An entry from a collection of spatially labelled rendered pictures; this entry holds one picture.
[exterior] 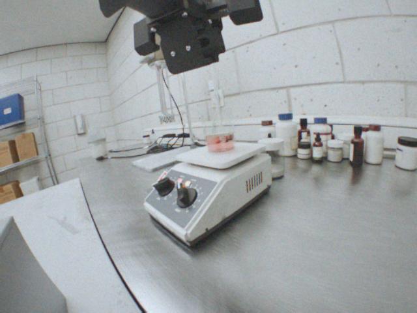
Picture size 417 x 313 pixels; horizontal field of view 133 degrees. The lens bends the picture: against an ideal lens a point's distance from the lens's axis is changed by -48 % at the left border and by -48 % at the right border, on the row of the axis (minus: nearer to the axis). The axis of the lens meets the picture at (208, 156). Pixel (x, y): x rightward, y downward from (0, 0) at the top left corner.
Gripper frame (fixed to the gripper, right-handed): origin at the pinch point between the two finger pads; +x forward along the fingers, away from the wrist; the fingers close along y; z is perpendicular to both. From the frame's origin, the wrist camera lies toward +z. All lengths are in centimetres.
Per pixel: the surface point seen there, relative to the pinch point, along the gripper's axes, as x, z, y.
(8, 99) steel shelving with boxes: -4, -51, -230
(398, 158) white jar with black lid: 16, 26, 42
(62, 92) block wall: 73, -54, -235
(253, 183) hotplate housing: 0.3, 25.1, 4.9
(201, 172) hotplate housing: -3.1, 22.1, -2.3
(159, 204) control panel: -7.8, 25.7, -7.6
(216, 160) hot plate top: -3.6, 20.2, 0.7
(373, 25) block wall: 32, -14, 48
